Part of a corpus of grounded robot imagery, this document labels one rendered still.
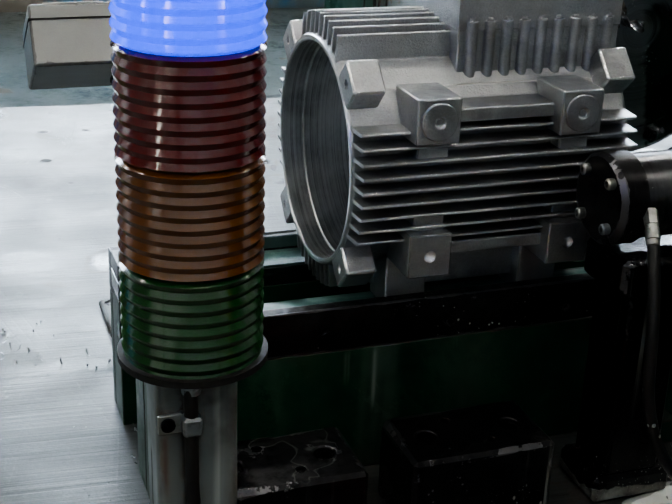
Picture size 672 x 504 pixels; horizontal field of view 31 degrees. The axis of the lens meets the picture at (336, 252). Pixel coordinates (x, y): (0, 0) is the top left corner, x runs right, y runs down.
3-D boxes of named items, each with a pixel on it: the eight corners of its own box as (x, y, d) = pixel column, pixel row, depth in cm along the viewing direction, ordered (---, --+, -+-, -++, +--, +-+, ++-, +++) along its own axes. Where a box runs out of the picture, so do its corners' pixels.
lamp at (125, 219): (243, 223, 53) (243, 125, 51) (282, 276, 48) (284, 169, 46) (107, 235, 51) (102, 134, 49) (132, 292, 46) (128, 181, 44)
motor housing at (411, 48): (501, 207, 101) (522, -21, 93) (621, 300, 84) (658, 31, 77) (272, 229, 95) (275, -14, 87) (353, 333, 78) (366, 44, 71)
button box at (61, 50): (231, 80, 104) (223, 21, 104) (250, 56, 97) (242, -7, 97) (27, 91, 98) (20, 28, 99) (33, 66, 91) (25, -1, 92)
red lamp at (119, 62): (243, 125, 51) (244, 20, 50) (284, 169, 46) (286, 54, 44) (102, 134, 49) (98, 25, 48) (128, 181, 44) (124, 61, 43)
